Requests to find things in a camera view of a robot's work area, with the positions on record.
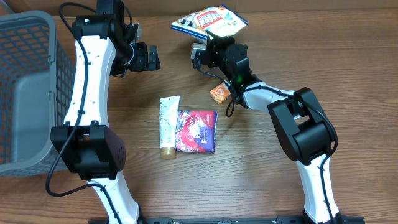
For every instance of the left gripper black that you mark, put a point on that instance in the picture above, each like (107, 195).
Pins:
(142, 63)

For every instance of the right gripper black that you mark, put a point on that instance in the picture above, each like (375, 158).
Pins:
(213, 41)

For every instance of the orange cream snack bag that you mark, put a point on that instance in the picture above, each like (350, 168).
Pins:
(220, 21)

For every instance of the orange white sticker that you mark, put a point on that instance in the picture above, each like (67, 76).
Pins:
(220, 93)

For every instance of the white tube gold cap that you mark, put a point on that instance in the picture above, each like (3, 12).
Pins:
(168, 116)

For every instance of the red purple tissue pack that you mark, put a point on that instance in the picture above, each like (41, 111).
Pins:
(196, 131)

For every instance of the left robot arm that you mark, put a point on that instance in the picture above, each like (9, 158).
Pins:
(107, 45)

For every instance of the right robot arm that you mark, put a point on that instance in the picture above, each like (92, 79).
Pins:
(304, 132)

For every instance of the dark grey plastic basket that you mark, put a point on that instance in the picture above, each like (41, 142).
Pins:
(36, 88)

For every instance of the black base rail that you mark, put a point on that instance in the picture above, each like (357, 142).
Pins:
(343, 219)

